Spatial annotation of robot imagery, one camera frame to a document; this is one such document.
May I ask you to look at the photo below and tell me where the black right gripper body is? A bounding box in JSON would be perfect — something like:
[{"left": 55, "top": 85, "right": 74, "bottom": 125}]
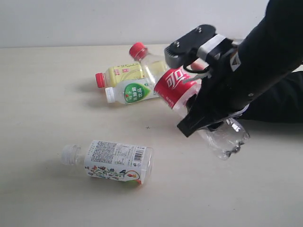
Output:
[{"left": 198, "top": 39, "right": 250, "bottom": 119}]

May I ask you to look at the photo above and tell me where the clear cola bottle red label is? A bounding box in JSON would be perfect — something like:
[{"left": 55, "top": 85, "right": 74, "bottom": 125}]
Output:
[{"left": 129, "top": 42, "right": 250, "bottom": 160}]

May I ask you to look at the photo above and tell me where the white green label bottle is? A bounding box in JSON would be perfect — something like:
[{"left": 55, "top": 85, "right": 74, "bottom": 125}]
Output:
[{"left": 105, "top": 78, "right": 159, "bottom": 105}]

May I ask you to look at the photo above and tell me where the clear bottle floral white label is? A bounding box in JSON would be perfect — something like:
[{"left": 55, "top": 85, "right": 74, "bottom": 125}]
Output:
[{"left": 61, "top": 140, "right": 153, "bottom": 185}]

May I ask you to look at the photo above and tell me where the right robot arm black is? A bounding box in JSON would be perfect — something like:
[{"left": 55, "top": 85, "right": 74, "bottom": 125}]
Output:
[{"left": 165, "top": 0, "right": 303, "bottom": 136}]

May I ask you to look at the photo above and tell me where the black sleeved forearm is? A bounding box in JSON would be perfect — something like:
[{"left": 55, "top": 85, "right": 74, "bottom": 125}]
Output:
[{"left": 240, "top": 71, "right": 303, "bottom": 123}]

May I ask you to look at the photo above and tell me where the yellow bottle red cap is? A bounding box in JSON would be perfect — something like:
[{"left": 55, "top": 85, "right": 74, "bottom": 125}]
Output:
[{"left": 95, "top": 63, "right": 144, "bottom": 88}]

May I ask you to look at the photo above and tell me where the person's open bare hand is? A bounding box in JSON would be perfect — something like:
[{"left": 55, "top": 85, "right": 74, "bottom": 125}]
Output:
[{"left": 190, "top": 61, "right": 208, "bottom": 73}]

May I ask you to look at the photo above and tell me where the right wrist camera black grey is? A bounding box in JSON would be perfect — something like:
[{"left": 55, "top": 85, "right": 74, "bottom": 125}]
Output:
[{"left": 164, "top": 25, "right": 232, "bottom": 69}]

